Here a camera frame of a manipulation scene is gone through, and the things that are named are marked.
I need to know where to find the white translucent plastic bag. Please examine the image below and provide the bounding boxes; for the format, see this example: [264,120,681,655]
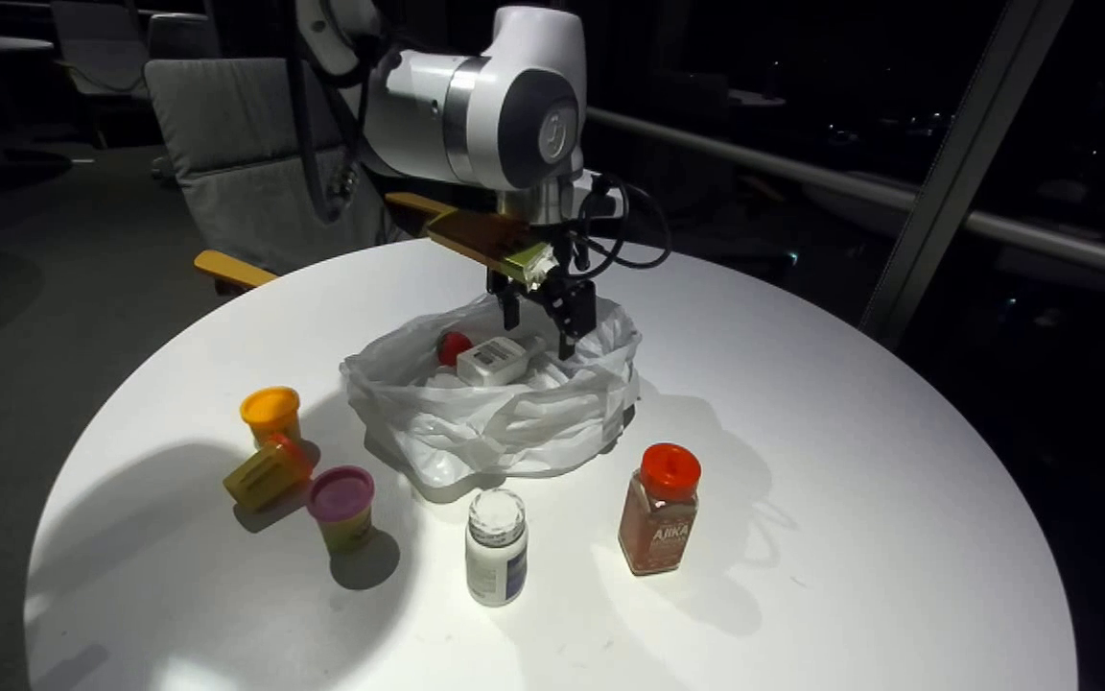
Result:
[339,295,645,507]

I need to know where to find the amber taped wrist camera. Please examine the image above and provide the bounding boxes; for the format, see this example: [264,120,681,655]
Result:
[417,207,562,289]

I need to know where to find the grey background chair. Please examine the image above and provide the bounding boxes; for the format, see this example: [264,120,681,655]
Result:
[49,0,222,101]

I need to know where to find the yellow tub red-orange lid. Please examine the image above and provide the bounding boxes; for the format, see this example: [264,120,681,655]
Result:
[219,438,324,522]

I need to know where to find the spice jar with red lid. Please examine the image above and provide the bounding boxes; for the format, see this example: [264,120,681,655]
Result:
[616,440,706,578]

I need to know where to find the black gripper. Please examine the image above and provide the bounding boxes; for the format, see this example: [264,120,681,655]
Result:
[489,220,603,364]

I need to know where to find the white pill bottle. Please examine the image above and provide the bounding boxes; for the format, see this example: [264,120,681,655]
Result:
[460,483,534,610]

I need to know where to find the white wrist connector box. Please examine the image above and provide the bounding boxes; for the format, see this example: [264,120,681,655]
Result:
[553,168,635,223]

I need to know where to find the slanted grey window pillar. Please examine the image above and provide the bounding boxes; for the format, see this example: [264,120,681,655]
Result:
[857,0,1077,350]

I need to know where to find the grey chair wooden armrests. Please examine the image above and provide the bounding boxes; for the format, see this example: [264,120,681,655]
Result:
[144,52,469,295]

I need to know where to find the grey window handrail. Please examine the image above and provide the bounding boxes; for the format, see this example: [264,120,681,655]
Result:
[589,103,1105,289]

